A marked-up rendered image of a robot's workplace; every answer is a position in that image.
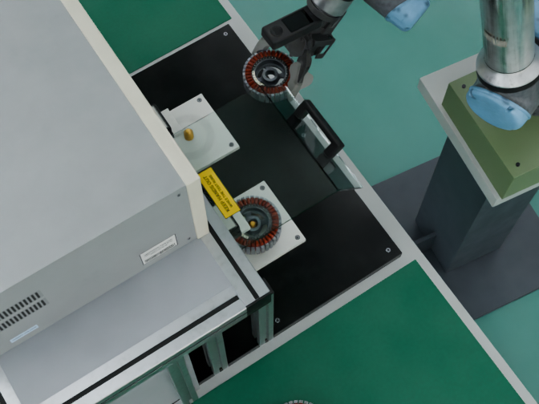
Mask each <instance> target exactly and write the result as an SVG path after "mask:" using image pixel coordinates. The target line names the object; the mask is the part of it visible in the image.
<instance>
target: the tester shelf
mask: <svg viewBox="0 0 539 404"><path fill-rule="evenodd" d="M203 197H204V202H205V211H206V216H207V221H208V226H209V233H208V234H206V235H204V236H203V237H201V238H200V239H197V238H196V239H195V240H193V241H191V242H189V243H188V244H186V245H185V246H183V247H181V248H179V249H177V250H176V251H175V252H173V253H171V254H169V255H167V256H166V257H164V258H163V259H161V260H159V261H157V262H156V263H155V264H153V265H151V266H149V267H147V268H146V269H144V270H143V271H141V272H139V273H137V274H136V275H135V276H133V277H131V278H129V279H127V280H126V281H124V282H123V283H121V284H119V285H117V286H116V287H115V288H113V289H111V290H109V291H107V292H106V293H104V294H103V295H101V296H99V297H97V298H96V299H95V300H93V301H91V302H89V303H87V304H86V305H84V306H83V307H81V308H79V309H77V310H76V311H74V312H73V313H70V314H69V315H67V316H65V317H64V318H62V319H61V320H59V321H57V322H55V323H54V324H53V325H50V326H49V327H47V328H45V329H44V330H42V331H41V332H39V333H37V334H35V335H34V336H33V337H30V338H29V339H27V340H25V341H24V342H22V343H21V344H19V345H17V346H15V347H14V348H13V349H10V350H9V351H7V352H5V353H4V354H2V355H1V356H0V404H109V403H110V402H113V401H114V400H116V399H117V398H119V397H120V396H122V395H123V394H125V393H127V392H128V391H129V390H131V389H133V388H135V387H136V386H138V385H139V384H141V383H142V382H144V381H146V380H148V379H149V378H150V377H152V376H153V375H155V374H157V373H159V372H160V371H161V370H163V369H165V368H166V367H168V366H170V365H171V364H172V363H174V362H176V361H178V360H179V359H181V358H182V357H184V356H185V355H187V354H189V353H191V352H192V351H194V350H195V349H197V348H198V347H200V346H201V345H203V344H205V343H206V342H207V341H209V340H211V339H213V338H214V337H216V336H217V335H219V334H220V333H222V332H224V331H225V330H227V329H228V328H230V327H231V326H233V325H235V324H237V323H238V322H239V321H241V320H243V319H244V318H246V317H248V316H249V315H250V314H252V313H254V312H256V311H257V310H259V309H260V308H262V307H263V306H265V305H267V304H269V303H270V302H271V292H270V290H269V289H268V287H267V286H266V285H265V283H264V281H263V280H262V279H261V277H260V276H259V274H258V273H257V271H256V269H255V268H254V267H253V266H252V264H251V263H250V261H249V259H248V258H247V256H246V255H245V254H244V253H243V251H242V250H241V248H240V246H239V245H238V243H237V242H236V241H235V239H234V238H233V236H232V235H231V233H230V232H229V230H228V229H227V228H226V226H225V224H224V223H223V222H222V220H221V218H220V217H219V216H218V215H217V213H216V211H215V210H214V208H213V207H212V205H211V204H210V203H209V201H208V200H207V198H206V197H205V195H204V193H203Z"/></svg>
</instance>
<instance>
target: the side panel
mask: <svg viewBox="0 0 539 404"><path fill-rule="evenodd" d="M190 399H192V400H193V401H194V402H195V401H196V400H197V399H198V396H197V392H196V390H195V387H194V385H193V381H192V379H191V376H190V374H189V371H188V368H187V366H186V363H185V360H184V357H182V358H181V359H179V360H178V361H176V362H174V363H172V364H171V365H170V366H168V367H166V368H165V369H163V370H161V371H160V372H159V373H157V374H155V375H153V376H152V377H150V378H149V379H148V380H146V381H144V382H142V383H141V384H139V385H138V386H136V387H135V388H133V389H131V390H129V391H128V392H127V393H125V394H123V395H122V396H120V397H119V398H117V399H116V400H114V401H113V402H110V403H109V404H190V403H189V401H188V400H190Z"/></svg>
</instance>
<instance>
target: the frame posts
mask: <svg viewBox="0 0 539 404"><path fill-rule="evenodd" d="M262 280H263V281H264V283H265V285H266V286H267V287H268V289H269V290H270V292H271V302H270V303H269V304H267V305H265V306H263V307H262V308H260V309H259V310H257V311H256V312H254V313H252V314H251V326H252V335H253V336H254V338H257V343H258V344H259V346H262V345H264V344H265V339H266V338H267V339H268V341H270V340H272V339H273V338H274V291H273V290H272V289H271V287H270V285H269V284H268V282H267V281H266V279H265V278H264V277H263V278H262ZM202 347H203V350H204V353H205V358H206V361H207V364H208V365H209V367H210V366H211V369H212V372H213V373H214V375H217V374H219V373H220V370H219V368H221V367H222V369H223V370H225V369H227V368H228V367H229V366H228V362H227V357H226V352H225V345H224V340H223V336H222V333H220V334H219V335H217V336H216V337H214V338H213V339H211V340H209V341H207V342H206V343H205V344H203V345H202Z"/></svg>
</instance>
